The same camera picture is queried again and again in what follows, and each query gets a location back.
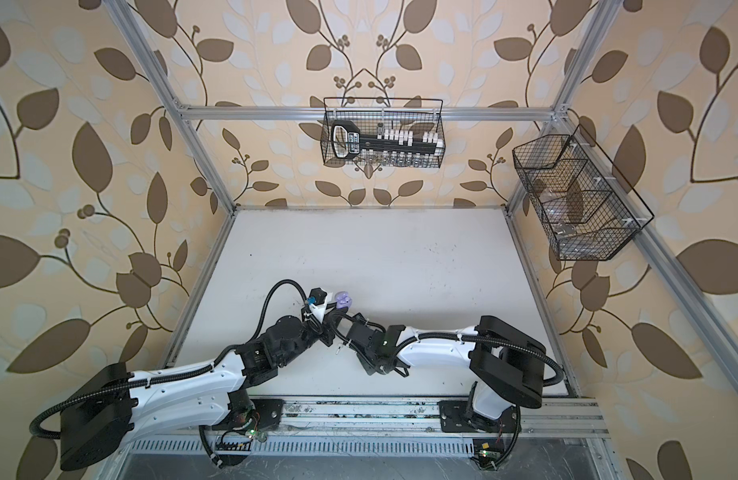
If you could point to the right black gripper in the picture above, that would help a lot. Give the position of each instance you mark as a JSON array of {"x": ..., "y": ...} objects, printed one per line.
[{"x": 369, "y": 367}]

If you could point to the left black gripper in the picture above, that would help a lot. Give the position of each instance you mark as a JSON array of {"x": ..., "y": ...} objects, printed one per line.
[{"x": 330, "y": 324}]

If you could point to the purple round charging case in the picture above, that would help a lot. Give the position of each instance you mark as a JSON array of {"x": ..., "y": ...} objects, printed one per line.
[{"x": 342, "y": 300}]

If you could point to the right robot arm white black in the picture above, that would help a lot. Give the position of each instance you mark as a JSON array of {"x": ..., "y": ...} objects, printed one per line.
[{"x": 512, "y": 368}]

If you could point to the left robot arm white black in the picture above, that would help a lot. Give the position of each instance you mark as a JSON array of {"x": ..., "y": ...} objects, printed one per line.
[{"x": 117, "y": 407}]

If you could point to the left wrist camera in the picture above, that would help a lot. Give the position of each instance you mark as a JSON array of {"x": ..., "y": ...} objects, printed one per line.
[{"x": 317, "y": 303}]

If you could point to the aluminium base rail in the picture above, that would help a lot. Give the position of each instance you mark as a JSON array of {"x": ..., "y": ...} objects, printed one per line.
[{"x": 419, "y": 417}]

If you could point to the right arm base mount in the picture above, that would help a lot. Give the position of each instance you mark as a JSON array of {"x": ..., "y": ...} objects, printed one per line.
[{"x": 483, "y": 411}]

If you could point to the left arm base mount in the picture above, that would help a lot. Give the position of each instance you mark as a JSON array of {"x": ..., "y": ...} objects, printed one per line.
[{"x": 246, "y": 413}]

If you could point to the black tool rack with handle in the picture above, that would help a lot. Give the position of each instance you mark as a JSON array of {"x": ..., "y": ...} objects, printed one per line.
[{"x": 349, "y": 140}]

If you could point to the back wire basket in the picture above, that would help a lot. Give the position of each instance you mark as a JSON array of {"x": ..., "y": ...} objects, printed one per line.
[{"x": 400, "y": 112}]

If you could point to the wire basket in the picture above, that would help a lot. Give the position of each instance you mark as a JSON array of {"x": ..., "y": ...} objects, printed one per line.
[
  {"x": 584, "y": 208},
  {"x": 400, "y": 112}
]

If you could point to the right wire basket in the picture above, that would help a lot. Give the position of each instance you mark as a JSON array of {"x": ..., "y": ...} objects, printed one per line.
[{"x": 584, "y": 208}]

